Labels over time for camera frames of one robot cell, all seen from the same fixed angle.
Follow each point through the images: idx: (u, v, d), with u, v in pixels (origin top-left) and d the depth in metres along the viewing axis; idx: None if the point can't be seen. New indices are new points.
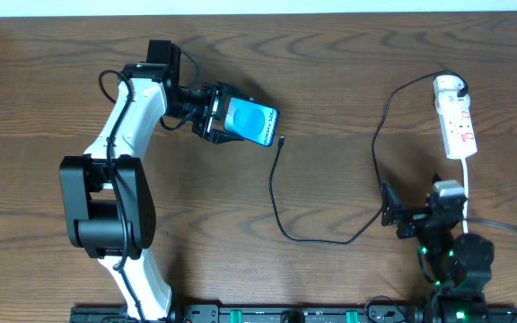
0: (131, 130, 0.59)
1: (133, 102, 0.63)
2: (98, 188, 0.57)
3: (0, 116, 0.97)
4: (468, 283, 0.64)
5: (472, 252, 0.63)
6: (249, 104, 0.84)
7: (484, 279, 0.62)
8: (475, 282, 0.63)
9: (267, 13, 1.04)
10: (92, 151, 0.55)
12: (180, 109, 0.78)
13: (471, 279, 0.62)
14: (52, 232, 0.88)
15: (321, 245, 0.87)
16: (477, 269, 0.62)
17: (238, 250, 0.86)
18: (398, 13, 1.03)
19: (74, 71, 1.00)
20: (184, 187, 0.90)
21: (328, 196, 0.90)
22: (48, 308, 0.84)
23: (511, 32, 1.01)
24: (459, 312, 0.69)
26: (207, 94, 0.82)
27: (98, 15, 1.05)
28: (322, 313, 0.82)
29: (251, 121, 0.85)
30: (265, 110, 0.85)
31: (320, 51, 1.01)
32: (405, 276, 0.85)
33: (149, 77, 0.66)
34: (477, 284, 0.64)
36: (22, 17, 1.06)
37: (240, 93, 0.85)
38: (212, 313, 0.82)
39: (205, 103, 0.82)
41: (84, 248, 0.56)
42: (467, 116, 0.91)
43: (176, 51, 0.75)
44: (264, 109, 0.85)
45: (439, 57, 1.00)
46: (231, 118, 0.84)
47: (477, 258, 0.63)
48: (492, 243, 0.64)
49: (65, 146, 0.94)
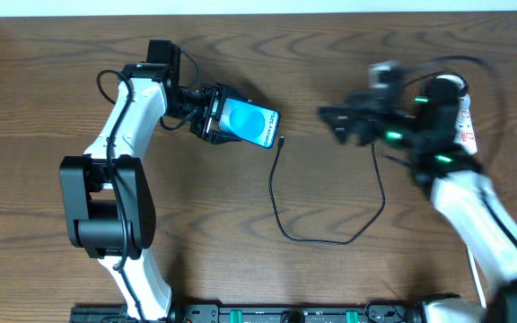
0: (131, 130, 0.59)
1: (133, 102, 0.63)
2: (97, 189, 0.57)
3: (0, 115, 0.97)
4: (437, 125, 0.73)
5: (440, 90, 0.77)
6: (246, 105, 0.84)
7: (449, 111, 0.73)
8: (446, 117, 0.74)
9: (267, 13, 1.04)
10: (92, 151, 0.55)
12: (180, 109, 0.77)
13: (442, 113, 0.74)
14: (52, 232, 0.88)
15: (321, 245, 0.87)
16: (446, 104, 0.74)
17: (239, 250, 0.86)
18: (398, 13, 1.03)
19: (74, 70, 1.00)
20: (184, 187, 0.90)
21: (328, 197, 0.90)
22: (49, 308, 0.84)
23: (511, 32, 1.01)
24: (443, 157, 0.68)
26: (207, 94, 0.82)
27: (98, 15, 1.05)
28: (322, 313, 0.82)
29: (249, 123, 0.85)
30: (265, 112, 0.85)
31: (320, 51, 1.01)
32: (406, 276, 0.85)
33: (149, 77, 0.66)
34: (445, 126, 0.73)
36: (22, 17, 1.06)
37: (239, 94, 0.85)
38: (212, 313, 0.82)
39: (205, 103, 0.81)
41: (84, 248, 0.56)
42: (467, 115, 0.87)
43: (176, 51, 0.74)
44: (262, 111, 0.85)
45: (439, 57, 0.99)
46: (227, 118, 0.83)
47: (442, 96, 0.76)
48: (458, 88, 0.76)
49: (65, 146, 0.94)
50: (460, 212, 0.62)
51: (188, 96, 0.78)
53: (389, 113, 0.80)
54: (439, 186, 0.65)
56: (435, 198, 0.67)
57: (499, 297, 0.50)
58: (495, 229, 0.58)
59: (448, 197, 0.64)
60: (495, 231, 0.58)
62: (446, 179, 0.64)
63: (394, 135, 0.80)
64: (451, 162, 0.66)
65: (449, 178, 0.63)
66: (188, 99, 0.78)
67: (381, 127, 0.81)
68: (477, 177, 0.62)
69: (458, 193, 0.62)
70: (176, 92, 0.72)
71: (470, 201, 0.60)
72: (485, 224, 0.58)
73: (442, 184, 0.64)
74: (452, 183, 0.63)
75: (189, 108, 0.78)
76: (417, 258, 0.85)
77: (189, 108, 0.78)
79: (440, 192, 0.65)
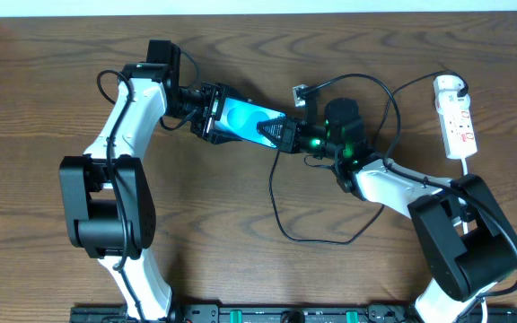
0: (131, 130, 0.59)
1: (133, 102, 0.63)
2: (98, 188, 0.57)
3: (0, 115, 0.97)
4: (350, 137, 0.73)
5: (339, 111, 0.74)
6: (247, 106, 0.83)
7: (358, 127, 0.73)
8: (354, 132, 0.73)
9: (267, 13, 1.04)
10: (92, 151, 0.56)
12: (180, 109, 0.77)
13: (349, 131, 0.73)
14: (52, 232, 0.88)
15: (321, 245, 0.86)
16: (350, 123, 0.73)
17: (238, 250, 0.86)
18: (398, 13, 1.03)
19: (74, 71, 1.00)
20: (184, 187, 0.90)
21: (328, 197, 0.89)
22: (49, 308, 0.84)
23: (511, 32, 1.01)
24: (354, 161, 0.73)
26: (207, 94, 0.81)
27: (98, 15, 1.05)
28: (322, 313, 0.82)
29: (251, 123, 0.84)
30: (267, 112, 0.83)
31: (319, 51, 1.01)
32: (405, 276, 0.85)
33: (149, 77, 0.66)
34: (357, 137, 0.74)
36: (23, 17, 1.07)
37: (239, 95, 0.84)
38: (211, 313, 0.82)
39: (205, 103, 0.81)
41: (84, 248, 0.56)
42: (467, 116, 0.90)
43: (177, 52, 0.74)
44: (264, 111, 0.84)
45: (439, 57, 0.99)
46: (226, 121, 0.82)
47: (346, 115, 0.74)
48: (353, 100, 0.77)
49: (65, 146, 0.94)
50: (380, 196, 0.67)
51: (188, 97, 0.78)
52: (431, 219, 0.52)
53: (307, 126, 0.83)
54: (356, 181, 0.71)
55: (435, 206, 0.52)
56: (363, 195, 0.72)
57: (413, 218, 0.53)
58: (395, 179, 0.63)
59: (365, 187, 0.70)
60: (397, 179, 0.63)
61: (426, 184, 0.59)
62: (360, 173, 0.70)
63: (315, 142, 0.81)
64: (358, 163, 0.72)
65: (360, 171, 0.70)
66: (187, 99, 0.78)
67: (304, 137, 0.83)
68: (381, 161, 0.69)
69: (364, 178, 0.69)
70: (177, 93, 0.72)
71: (372, 177, 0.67)
72: (389, 183, 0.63)
73: (355, 180, 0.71)
74: (363, 172, 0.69)
75: (189, 108, 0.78)
76: (417, 258, 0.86)
77: (189, 108, 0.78)
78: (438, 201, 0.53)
79: (363, 188, 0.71)
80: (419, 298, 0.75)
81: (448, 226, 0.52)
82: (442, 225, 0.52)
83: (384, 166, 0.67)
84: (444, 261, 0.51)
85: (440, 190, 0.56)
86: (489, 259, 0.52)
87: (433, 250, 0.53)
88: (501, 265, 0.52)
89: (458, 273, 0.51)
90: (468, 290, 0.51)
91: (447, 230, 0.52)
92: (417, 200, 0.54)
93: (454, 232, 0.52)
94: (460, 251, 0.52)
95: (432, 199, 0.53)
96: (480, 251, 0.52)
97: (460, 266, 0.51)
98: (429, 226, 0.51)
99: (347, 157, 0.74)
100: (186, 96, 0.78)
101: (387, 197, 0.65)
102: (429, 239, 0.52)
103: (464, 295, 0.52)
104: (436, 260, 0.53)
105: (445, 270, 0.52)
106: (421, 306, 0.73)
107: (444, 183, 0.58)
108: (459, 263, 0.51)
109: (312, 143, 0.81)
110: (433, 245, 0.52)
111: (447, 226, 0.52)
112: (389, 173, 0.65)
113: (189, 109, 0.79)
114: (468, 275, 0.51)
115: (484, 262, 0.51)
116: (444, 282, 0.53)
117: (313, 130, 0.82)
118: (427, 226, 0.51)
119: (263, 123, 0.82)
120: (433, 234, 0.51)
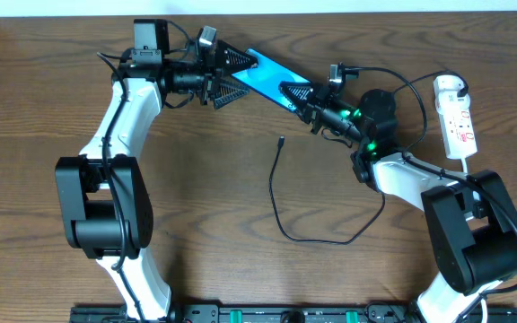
0: (126, 129, 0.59)
1: (127, 102, 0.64)
2: (95, 189, 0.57)
3: (1, 115, 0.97)
4: (380, 134, 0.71)
5: (375, 108, 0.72)
6: (269, 64, 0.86)
7: (389, 126, 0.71)
8: (385, 131, 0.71)
9: (267, 13, 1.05)
10: (87, 151, 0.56)
12: (178, 87, 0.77)
13: (381, 130, 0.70)
14: (52, 232, 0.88)
15: (320, 245, 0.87)
16: (381, 119, 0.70)
17: (239, 250, 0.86)
18: (398, 13, 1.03)
19: (74, 71, 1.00)
20: (184, 187, 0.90)
21: (328, 197, 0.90)
22: (49, 307, 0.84)
23: (511, 32, 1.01)
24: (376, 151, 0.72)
26: (207, 60, 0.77)
27: (98, 15, 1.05)
28: (322, 313, 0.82)
29: (271, 81, 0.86)
30: (293, 75, 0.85)
31: (319, 51, 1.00)
32: (405, 276, 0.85)
33: (144, 76, 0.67)
34: (386, 135, 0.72)
36: (23, 17, 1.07)
37: (246, 60, 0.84)
38: (211, 313, 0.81)
39: (199, 73, 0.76)
41: (83, 248, 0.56)
42: (467, 116, 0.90)
43: (163, 30, 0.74)
44: (288, 74, 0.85)
45: (439, 57, 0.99)
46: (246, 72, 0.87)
47: (381, 110, 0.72)
48: (389, 96, 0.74)
49: (65, 146, 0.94)
50: (394, 187, 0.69)
51: (181, 68, 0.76)
52: (443, 209, 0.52)
53: (336, 100, 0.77)
54: (372, 172, 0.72)
55: (447, 197, 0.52)
56: (379, 187, 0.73)
57: (424, 207, 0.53)
58: (412, 171, 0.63)
59: (381, 178, 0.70)
60: (412, 171, 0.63)
61: (442, 177, 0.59)
62: (377, 164, 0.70)
63: (344, 114, 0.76)
64: (378, 154, 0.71)
65: (377, 162, 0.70)
66: (179, 71, 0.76)
67: (330, 109, 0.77)
68: (400, 152, 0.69)
69: (381, 170, 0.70)
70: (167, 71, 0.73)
71: (389, 168, 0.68)
72: (404, 175, 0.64)
73: (372, 171, 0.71)
74: (379, 163, 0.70)
75: (185, 80, 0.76)
76: (417, 258, 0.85)
77: (185, 80, 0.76)
78: (452, 193, 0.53)
79: (379, 179, 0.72)
80: (419, 297, 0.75)
81: (460, 219, 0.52)
82: (452, 216, 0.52)
83: (403, 159, 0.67)
84: (452, 254, 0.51)
85: (455, 183, 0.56)
86: (497, 255, 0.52)
87: (442, 240, 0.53)
88: (507, 262, 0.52)
89: (464, 266, 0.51)
90: (474, 283, 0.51)
91: (458, 221, 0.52)
92: (430, 190, 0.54)
93: (465, 225, 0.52)
94: (468, 244, 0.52)
95: (445, 190, 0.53)
96: (489, 246, 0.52)
97: (467, 258, 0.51)
98: (440, 216, 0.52)
99: (368, 149, 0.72)
100: (178, 66, 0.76)
101: (401, 188, 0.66)
102: (439, 229, 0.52)
103: (468, 287, 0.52)
104: (443, 250, 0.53)
105: (451, 260, 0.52)
106: (422, 304, 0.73)
107: (460, 176, 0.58)
108: (468, 255, 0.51)
109: (340, 115, 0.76)
110: (442, 233, 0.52)
111: (458, 216, 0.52)
112: (406, 165, 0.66)
113: (186, 81, 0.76)
114: (474, 268, 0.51)
115: (491, 257, 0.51)
116: (450, 274, 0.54)
117: (341, 106, 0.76)
118: (439, 216, 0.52)
119: (288, 83, 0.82)
120: (442, 223, 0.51)
